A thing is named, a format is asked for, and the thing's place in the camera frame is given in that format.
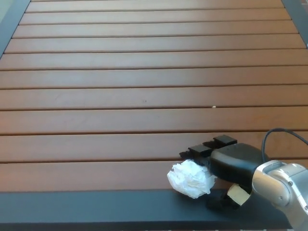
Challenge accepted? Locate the white paper ball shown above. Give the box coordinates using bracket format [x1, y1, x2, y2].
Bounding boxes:
[167, 159, 218, 199]

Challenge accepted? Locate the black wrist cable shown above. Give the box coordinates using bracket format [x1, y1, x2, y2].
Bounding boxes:
[261, 128, 308, 162]

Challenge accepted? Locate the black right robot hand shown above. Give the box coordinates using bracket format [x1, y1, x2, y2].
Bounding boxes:
[178, 135, 266, 210]

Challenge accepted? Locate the wooden slat table dark frame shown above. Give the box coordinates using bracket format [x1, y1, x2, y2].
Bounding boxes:
[0, 0, 308, 231]

